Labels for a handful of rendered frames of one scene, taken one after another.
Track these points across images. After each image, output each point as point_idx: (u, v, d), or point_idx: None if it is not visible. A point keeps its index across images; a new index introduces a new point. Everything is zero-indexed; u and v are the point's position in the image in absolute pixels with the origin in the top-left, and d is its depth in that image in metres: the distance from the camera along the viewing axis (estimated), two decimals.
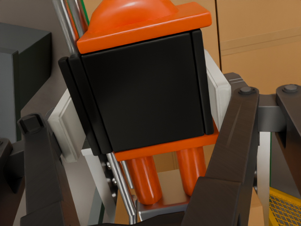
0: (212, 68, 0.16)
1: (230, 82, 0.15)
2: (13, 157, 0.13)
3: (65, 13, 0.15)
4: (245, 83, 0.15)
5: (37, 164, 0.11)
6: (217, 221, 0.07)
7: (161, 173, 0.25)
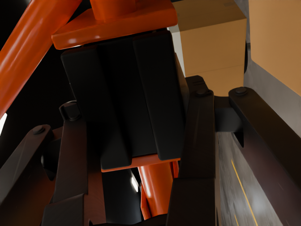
0: None
1: (192, 85, 0.16)
2: (55, 142, 0.14)
3: None
4: (205, 85, 0.16)
5: (71, 152, 0.11)
6: (199, 218, 0.07)
7: None
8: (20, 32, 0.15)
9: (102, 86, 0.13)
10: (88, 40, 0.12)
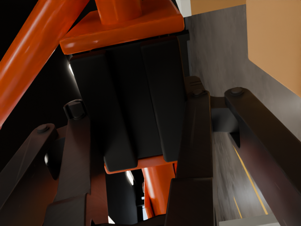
0: None
1: (189, 85, 0.16)
2: (60, 141, 0.14)
3: None
4: (202, 86, 0.16)
5: (75, 151, 0.11)
6: (198, 218, 0.07)
7: None
8: (25, 36, 0.15)
9: (110, 91, 0.13)
10: (96, 45, 0.13)
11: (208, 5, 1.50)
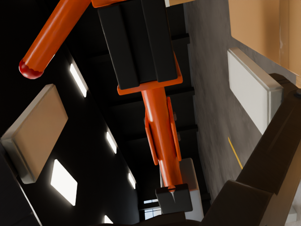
0: (255, 68, 0.14)
1: (276, 84, 0.14)
2: None
3: None
4: (293, 85, 0.14)
5: None
6: None
7: None
8: (65, 1, 0.24)
9: (122, 29, 0.21)
10: (113, 1, 0.21)
11: None
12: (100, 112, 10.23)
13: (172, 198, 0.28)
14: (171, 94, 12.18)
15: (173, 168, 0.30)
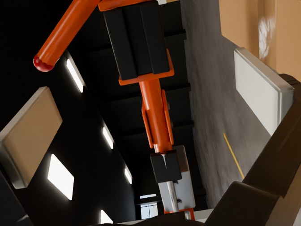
0: (264, 69, 0.14)
1: (285, 84, 0.14)
2: None
3: None
4: None
5: None
6: None
7: None
8: (75, 5, 0.28)
9: (123, 29, 0.25)
10: (117, 6, 0.25)
11: None
12: (96, 108, 10.25)
13: (164, 162, 0.34)
14: (167, 90, 12.22)
15: None
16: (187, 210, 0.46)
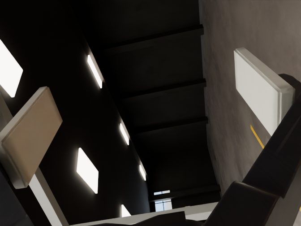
0: (264, 69, 0.14)
1: (285, 84, 0.14)
2: None
3: None
4: None
5: None
6: None
7: None
8: None
9: None
10: None
11: None
12: (114, 104, 10.31)
13: None
14: (182, 86, 12.23)
15: None
16: None
